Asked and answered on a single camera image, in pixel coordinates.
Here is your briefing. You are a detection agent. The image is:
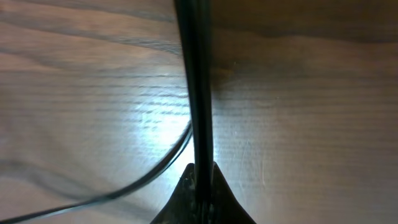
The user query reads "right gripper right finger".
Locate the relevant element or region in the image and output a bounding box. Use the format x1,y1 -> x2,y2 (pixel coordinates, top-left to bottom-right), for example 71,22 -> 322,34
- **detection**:
211,162 -> 256,224

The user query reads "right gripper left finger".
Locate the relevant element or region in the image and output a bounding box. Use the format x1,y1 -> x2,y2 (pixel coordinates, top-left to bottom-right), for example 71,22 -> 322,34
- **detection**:
150,163 -> 197,224

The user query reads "black usb cable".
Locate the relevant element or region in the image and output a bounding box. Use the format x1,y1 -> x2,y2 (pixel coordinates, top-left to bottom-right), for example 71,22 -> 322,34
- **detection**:
0,0 -> 215,224

